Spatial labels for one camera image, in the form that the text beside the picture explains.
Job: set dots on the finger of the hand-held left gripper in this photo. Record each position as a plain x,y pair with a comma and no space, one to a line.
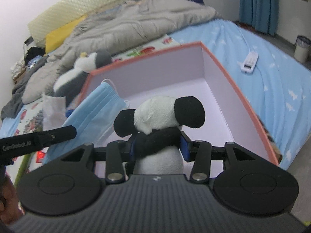
58,134

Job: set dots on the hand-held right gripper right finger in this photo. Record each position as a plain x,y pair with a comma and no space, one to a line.
185,148

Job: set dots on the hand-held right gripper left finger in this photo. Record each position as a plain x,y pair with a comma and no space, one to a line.
133,153

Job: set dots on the blue face mask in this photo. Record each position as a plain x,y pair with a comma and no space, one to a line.
92,116

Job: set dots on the pink cardboard box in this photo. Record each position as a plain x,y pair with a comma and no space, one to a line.
170,77

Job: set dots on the person's left hand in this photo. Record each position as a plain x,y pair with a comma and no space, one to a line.
12,199

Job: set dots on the dark grey blanket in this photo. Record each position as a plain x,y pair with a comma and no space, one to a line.
12,104

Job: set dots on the grey penguin plush toy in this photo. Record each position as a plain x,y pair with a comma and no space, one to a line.
73,77

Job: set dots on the wooden nightstand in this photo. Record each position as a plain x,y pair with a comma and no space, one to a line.
19,74

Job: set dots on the blue patterned cloth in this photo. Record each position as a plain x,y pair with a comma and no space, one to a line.
36,62

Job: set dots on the black cloth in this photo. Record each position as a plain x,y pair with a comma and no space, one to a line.
35,53

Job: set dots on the yellow pillow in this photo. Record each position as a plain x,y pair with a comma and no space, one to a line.
58,35

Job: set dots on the fruit print bed mat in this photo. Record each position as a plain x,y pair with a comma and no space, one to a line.
145,51

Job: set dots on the white remote control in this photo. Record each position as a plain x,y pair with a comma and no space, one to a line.
249,62

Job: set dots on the blue star print bedsheet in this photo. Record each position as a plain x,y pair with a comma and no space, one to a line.
279,89

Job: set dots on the grey duvet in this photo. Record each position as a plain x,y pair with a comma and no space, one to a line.
126,24

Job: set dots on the cream padded headboard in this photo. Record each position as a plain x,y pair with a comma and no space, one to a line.
80,2

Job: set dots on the white trash bin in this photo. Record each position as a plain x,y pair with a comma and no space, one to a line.
301,49

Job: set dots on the blue curtain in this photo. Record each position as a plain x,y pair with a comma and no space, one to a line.
257,4

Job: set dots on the wall charger plug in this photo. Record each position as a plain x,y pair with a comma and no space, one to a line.
28,40

